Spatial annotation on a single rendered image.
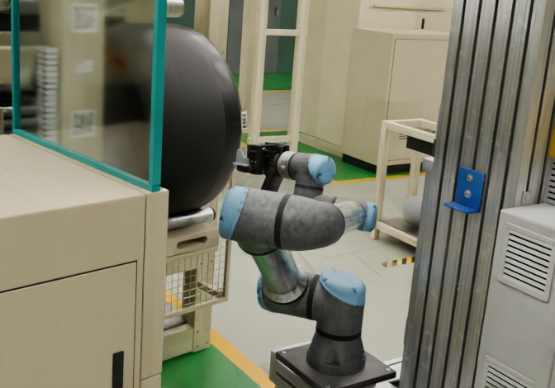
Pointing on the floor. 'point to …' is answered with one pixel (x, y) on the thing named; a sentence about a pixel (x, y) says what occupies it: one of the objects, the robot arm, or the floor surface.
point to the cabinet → (391, 91)
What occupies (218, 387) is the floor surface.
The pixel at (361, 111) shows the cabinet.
